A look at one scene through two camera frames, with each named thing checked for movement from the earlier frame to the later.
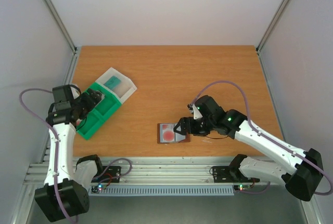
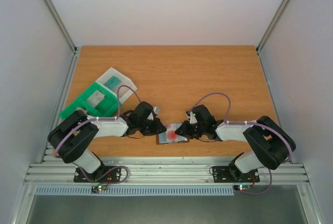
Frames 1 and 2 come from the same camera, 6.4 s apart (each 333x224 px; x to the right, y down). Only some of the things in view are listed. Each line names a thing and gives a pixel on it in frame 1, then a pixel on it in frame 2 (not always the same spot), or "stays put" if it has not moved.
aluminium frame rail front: x=150 y=171 stays put
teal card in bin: x=113 y=82 stays put
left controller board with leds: x=101 y=187 stays put
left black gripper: x=91 y=101 to x=158 y=126
